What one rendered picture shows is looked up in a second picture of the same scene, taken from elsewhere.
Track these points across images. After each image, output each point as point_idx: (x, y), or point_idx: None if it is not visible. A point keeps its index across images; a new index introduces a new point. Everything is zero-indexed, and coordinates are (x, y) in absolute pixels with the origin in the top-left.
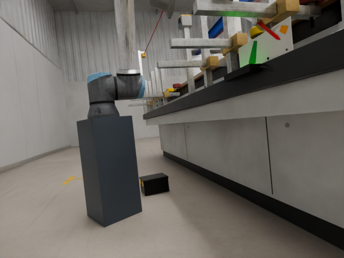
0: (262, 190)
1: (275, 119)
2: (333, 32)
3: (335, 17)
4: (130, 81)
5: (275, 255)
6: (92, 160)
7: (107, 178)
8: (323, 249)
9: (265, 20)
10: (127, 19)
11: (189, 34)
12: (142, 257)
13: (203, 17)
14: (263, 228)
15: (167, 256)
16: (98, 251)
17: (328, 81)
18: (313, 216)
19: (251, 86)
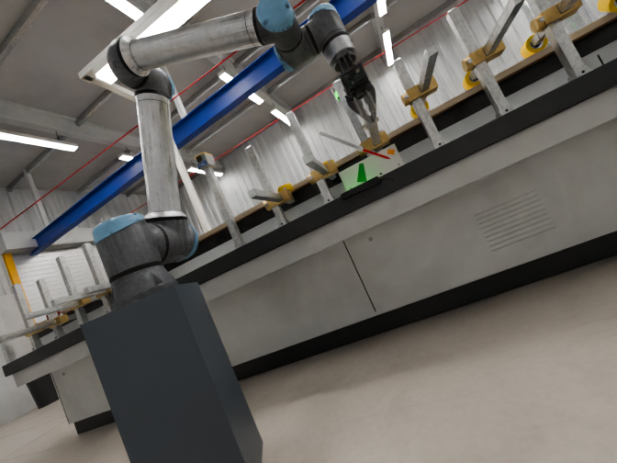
0: (362, 317)
1: (355, 239)
2: None
3: None
4: (184, 228)
5: (439, 335)
6: (183, 376)
7: (224, 395)
8: (442, 317)
9: (369, 147)
10: (170, 138)
11: (215, 175)
12: (390, 426)
13: (255, 152)
14: (397, 339)
15: (402, 401)
16: None
17: (433, 178)
18: (417, 303)
19: (370, 197)
